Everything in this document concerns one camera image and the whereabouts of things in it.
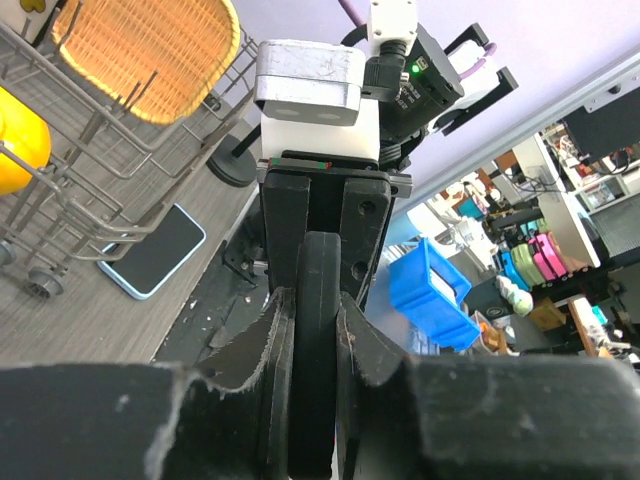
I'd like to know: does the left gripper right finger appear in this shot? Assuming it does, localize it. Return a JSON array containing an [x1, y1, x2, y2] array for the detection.
[[336, 295, 639, 479]]

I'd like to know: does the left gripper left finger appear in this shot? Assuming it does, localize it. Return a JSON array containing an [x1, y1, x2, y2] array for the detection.
[[1, 288, 295, 479]]

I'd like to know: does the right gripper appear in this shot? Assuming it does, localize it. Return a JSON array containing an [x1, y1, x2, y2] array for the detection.
[[257, 151, 413, 303]]

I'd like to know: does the black phone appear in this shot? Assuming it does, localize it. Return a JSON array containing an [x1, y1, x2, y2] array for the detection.
[[288, 231, 341, 479]]

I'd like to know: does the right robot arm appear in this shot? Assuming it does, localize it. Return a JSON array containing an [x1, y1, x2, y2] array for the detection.
[[254, 1, 517, 305]]

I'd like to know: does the phone in light blue case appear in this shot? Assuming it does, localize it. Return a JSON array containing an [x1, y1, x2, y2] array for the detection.
[[97, 204, 207, 301]]

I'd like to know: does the blue plastic bin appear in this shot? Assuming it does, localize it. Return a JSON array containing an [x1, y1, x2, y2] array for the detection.
[[389, 238, 481, 351]]

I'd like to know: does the yellow bowl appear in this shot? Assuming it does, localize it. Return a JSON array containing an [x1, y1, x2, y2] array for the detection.
[[0, 88, 52, 195]]

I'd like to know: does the floral square plate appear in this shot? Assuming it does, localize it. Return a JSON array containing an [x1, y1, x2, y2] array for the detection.
[[1, 0, 66, 48]]

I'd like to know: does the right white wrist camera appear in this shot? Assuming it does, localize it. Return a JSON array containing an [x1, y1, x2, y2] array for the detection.
[[254, 40, 380, 162]]

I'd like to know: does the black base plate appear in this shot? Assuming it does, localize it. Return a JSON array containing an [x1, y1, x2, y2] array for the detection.
[[152, 199, 271, 364]]

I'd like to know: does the grey wire dish rack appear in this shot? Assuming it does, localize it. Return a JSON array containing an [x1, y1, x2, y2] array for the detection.
[[1, 5, 257, 299]]

